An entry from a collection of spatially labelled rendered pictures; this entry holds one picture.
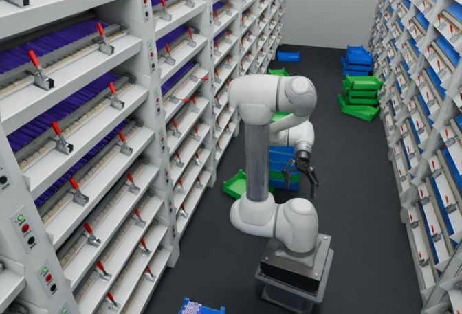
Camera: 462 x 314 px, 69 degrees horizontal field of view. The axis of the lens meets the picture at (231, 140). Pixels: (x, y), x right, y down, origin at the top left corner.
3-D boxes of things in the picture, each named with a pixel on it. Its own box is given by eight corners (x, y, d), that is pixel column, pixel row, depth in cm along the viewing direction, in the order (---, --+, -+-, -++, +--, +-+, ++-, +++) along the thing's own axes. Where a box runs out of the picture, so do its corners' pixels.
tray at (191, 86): (206, 77, 197) (211, 62, 192) (162, 128, 148) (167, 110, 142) (175, 62, 198) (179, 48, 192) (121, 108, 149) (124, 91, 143)
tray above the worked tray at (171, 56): (205, 45, 187) (212, 21, 179) (157, 88, 138) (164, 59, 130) (172, 30, 187) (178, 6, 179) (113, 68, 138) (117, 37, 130)
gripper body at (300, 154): (299, 148, 164) (298, 164, 159) (314, 154, 166) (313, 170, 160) (291, 156, 170) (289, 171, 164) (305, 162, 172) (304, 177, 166)
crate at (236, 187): (273, 194, 237) (274, 185, 232) (257, 210, 224) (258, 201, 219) (240, 177, 253) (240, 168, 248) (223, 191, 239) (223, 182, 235)
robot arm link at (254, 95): (273, 247, 152) (227, 238, 157) (279, 222, 165) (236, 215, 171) (280, 84, 114) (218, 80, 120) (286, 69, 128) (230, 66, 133)
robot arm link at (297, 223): (315, 256, 148) (320, 219, 137) (274, 249, 153) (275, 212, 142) (317, 230, 161) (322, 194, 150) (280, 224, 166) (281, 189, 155)
